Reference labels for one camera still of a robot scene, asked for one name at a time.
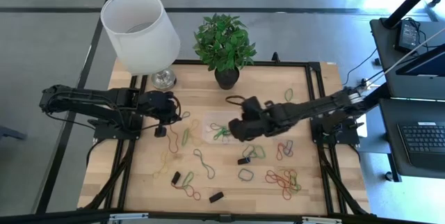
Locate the black diagonal pole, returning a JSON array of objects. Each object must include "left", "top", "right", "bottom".
[{"left": 381, "top": 0, "right": 445, "bottom": 29}]

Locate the black crossbar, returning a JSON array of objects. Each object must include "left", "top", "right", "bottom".
[{"left": 0, "top": 208, "right": 445, "bottom": 224}]

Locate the thin white rod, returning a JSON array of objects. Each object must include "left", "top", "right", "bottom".
[{"left": 364, "top": 25, "right": 445, "bottom": 89}]

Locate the white power strip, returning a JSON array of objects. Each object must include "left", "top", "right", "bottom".
[{"left": 357, "top": 77, "right": 373, "bottom": 91}]

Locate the white shade table lamp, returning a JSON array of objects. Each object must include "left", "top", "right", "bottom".
[{"left": 99, "top": 0, "right": 181, "bottom": 91}]

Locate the clear plastic bin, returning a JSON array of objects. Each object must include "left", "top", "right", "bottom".
[{"left": 202, "top": 110, "right": 244, "bottom": 146}]

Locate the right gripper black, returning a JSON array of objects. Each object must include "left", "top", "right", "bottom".
[{"left": 227, "top": 95, "right": 282, "bottom": 143}]

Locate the green potted plant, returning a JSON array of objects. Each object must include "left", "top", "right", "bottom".
[{"left": 193, "top": 12, "right": 258, "bottom": 90}]

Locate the black power adapter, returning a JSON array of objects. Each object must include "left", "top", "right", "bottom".
[{"left": 394, "top": 19, "right": 421, "bottom": 53}]

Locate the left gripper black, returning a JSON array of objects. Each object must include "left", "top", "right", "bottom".
[{"left": 138, "top": 90, "right": 182, "bottom": 138}]

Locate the grey furniture leg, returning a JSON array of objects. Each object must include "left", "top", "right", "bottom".
[{"left": 0, "top": 125, "right": 27, "bottom": 142}]

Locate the yellow rubber band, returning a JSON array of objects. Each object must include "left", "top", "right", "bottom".
[
  {"left": 188, "top": 118, "right": 204, "bottom": 147},
  {"left": 282, "top": 168, "right": 299, "bottom": 180},
  {"left": 152, "top": 150, "right": 172, "bottom": 179}
]

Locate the black keyboard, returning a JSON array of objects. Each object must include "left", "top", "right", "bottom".
[{"left": 397, "top": 122, "right": 445, "bottom": 155}]

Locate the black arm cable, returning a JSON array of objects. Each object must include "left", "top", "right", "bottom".
[{"left": 43, "top": 111, "right": 105, "bottom": 168}]

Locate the purple rubber band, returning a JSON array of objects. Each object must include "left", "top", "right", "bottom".
[{"left": 282, "top": 139, "right": 295, "bottom": 158}]

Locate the dark monitor screen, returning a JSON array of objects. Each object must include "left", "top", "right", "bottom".
[{"left": 395, "top": 42, "right": 445, "bottom": 77}]

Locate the blue rubber band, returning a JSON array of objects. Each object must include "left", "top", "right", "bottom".
[{"left": 237, "top": 168, "right": 255, "bottom": 183}]

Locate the silver metal bracket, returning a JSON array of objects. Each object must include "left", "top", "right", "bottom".
[
  {"left": 301, "top": 216, "right": 343, "bottom": 224},
  {"left": 108, "top": 212, "right": 149, "bottom": 222}
]

